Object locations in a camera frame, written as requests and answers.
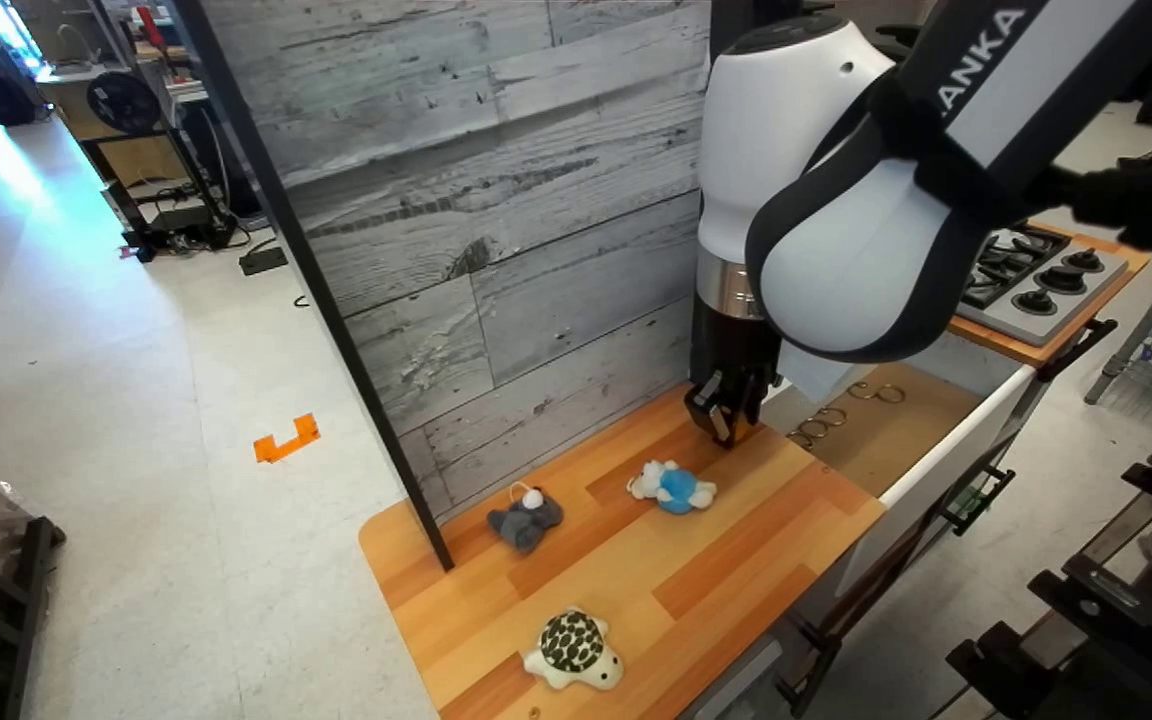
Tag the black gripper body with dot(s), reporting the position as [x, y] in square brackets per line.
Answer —
[731, 348]

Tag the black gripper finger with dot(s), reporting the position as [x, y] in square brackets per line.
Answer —
[708, 414]
[750, 405]

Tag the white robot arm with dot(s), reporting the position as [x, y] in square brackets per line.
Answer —
[848, 178]

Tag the dark grey plush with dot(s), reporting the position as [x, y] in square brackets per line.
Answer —
[524, 520]

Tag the white spotted turtle plush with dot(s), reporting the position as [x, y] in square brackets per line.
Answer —
[572, 650]

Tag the white sink basin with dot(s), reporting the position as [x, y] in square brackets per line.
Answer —
[898, 428]

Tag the grey wood backdrop panel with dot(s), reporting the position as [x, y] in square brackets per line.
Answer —
[492, 204]

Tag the toy stove top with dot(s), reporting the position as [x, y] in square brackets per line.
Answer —
[1035, 290]

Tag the black equipment cart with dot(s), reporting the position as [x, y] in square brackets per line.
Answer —
[116, 118]

